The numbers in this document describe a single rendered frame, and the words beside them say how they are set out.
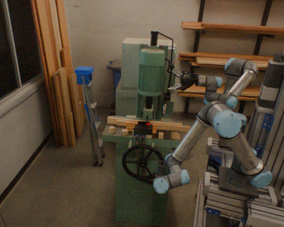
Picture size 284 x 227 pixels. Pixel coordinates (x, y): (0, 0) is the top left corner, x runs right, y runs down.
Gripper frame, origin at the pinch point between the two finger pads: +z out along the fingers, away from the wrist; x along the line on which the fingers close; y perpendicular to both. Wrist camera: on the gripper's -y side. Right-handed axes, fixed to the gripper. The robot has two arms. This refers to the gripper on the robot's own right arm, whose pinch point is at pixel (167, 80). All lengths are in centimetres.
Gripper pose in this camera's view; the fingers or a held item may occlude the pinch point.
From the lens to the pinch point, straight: 162.0
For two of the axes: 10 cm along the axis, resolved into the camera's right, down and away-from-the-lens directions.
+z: -9.9, -0.9, 0.6
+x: -1.0, 8.9, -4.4
